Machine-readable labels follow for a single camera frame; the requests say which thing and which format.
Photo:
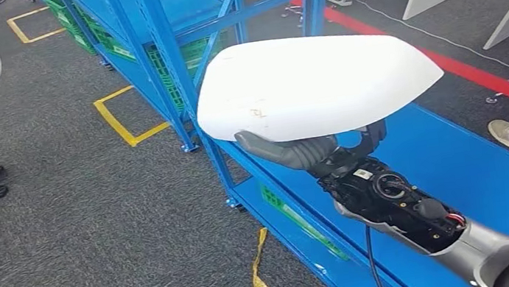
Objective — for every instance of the white plastic shell part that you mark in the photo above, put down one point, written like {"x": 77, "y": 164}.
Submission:
{"x": 316, "y": 85}

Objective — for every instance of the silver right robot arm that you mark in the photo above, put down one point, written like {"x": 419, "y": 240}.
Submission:
{"x": 476, "y": 256}

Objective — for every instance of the blue metal shelf rack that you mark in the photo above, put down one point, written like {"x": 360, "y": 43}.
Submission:
{"x": 461, "y": 184}
{"x": 197, "y": 7}

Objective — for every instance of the green plastic crate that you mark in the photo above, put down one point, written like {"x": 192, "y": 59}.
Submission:
{"x": 108, "y": 38}
{"x": 66, "y": 19}
{"x": 197, "y": 54}
{"x": 271, "y": 199}

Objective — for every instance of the long red barrier belt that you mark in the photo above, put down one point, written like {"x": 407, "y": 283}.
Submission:
{"x": 498, "y": 85}

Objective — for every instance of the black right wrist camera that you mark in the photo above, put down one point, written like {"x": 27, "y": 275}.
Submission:
{"x": 374, "y": 139}

